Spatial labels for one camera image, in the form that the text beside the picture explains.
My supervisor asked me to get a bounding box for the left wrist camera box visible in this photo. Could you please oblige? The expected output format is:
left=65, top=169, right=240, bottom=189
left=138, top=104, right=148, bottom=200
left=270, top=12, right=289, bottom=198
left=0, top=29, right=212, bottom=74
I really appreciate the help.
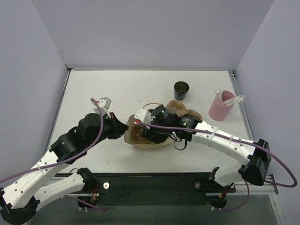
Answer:
left=91, top=97, right=112, bottom=116

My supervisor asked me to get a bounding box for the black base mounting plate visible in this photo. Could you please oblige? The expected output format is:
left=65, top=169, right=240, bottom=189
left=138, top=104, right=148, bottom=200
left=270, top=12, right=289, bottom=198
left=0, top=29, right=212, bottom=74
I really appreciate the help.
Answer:
left=79, top=172, right=235, bottom=209

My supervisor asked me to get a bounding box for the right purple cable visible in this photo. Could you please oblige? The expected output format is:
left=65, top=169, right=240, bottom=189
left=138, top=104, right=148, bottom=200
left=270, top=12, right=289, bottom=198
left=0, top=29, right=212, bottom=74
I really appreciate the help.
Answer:
left=135, top=121, right=298, bottom=211

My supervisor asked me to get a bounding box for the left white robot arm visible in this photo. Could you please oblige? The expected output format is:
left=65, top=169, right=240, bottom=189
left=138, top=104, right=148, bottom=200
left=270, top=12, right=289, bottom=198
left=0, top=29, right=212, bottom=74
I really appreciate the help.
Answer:
left=0, top=112, right=128, bottom=225

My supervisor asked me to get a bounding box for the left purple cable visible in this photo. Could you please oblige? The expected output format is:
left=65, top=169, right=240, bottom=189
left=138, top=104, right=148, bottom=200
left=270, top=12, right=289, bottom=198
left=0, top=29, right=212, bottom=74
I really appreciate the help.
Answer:
left=0, top=97, right=108, bottom=211

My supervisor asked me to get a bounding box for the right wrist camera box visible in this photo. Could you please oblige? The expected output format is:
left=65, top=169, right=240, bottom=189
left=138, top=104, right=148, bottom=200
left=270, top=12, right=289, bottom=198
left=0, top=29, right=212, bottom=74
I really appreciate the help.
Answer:
left=134, top=109, right=152, bottom=124

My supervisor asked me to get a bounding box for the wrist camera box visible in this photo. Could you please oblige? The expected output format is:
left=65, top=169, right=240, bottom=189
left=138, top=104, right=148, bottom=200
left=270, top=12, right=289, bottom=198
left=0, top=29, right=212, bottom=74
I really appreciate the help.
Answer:
left=91, top=97, right=112, bottom=116
left=134, top=109, right=152, bottom=124

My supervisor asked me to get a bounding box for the pink cylindrical utensil holder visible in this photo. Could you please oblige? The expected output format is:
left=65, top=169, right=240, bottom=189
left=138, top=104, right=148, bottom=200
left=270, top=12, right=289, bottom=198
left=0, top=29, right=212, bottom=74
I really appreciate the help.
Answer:
left=209, top=90, right=235, bottom=121

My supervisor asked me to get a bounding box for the purple cable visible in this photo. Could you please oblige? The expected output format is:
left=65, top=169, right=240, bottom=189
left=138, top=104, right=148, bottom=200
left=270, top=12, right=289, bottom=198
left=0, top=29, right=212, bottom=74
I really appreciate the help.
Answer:
left=0, top=97, right=108, bottom=211
left=135, top=121, right=298, bottom=211

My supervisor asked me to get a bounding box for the aluminium frame rail front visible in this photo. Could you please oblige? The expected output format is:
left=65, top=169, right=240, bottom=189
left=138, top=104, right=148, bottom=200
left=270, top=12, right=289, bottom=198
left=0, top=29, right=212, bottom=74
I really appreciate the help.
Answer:
left=26, top=174, right=279, bottom=197

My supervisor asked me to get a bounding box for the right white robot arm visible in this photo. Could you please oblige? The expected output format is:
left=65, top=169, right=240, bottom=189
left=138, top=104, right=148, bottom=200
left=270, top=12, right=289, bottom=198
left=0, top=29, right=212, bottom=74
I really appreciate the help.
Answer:
left=134, top=105, right=271, bottom=191

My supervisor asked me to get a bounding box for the beige paper bag with handles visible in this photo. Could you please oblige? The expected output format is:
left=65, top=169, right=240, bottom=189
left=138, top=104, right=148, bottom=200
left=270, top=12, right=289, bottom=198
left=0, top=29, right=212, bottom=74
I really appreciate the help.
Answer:
left=123, top=114, right=172, bottom=148

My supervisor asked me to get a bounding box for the white plastic cutlery piece upright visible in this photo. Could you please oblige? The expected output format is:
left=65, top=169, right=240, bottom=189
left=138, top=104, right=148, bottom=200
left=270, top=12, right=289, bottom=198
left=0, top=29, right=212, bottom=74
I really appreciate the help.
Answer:
left=215, top=87, right=223, bottom=104

